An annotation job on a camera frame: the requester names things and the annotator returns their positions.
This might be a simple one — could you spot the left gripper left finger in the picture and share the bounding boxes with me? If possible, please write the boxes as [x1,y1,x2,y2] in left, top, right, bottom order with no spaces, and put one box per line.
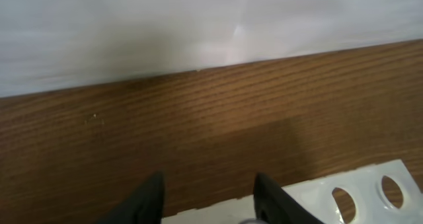
[95,171,166,224]

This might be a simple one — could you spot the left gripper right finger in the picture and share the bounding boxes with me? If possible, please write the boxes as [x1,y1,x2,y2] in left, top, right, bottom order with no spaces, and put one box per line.
[252,172,327,224]

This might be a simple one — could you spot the white test tube rack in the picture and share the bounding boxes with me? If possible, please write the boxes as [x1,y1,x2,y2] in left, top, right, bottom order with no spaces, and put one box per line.
[161,159,423,224]

